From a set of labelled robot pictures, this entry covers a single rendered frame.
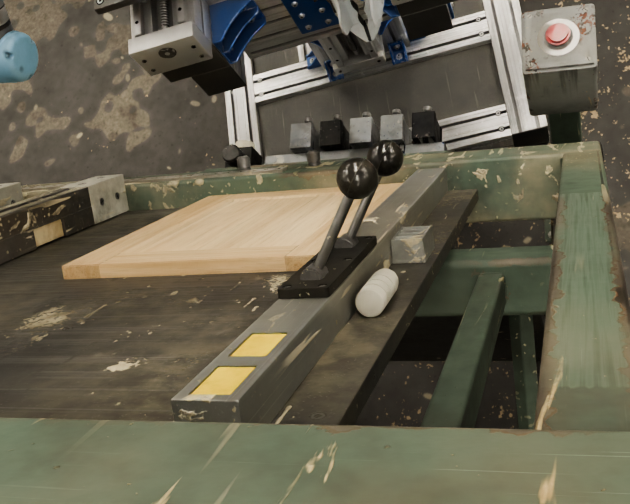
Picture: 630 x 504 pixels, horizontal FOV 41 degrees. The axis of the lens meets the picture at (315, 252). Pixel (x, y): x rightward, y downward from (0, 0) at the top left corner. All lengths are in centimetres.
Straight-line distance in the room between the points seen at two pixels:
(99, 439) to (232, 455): 7
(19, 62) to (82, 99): 168
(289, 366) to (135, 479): 32
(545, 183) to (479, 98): 86
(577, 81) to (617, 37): 106
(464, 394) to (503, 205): 73
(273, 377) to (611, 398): 24
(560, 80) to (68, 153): 188
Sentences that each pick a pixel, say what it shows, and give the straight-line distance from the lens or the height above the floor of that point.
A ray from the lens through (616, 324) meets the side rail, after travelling 62.
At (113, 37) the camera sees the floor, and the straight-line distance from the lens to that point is 308.
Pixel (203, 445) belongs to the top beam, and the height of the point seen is 190.
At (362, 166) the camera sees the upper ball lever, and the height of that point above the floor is 156.
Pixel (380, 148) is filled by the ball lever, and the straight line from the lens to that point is 87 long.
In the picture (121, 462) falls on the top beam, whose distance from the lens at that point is 37.
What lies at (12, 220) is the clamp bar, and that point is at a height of 121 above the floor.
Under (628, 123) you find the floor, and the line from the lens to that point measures 245.
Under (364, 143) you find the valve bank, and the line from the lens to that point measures 167.
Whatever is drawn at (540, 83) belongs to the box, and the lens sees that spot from 151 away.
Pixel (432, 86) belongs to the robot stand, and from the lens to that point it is 231.
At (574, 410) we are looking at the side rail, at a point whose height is 175.
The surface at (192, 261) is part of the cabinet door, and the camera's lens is 107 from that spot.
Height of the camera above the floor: 223
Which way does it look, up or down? 66 degrees down
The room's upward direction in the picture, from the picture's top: 48 degrees counter-clockwise
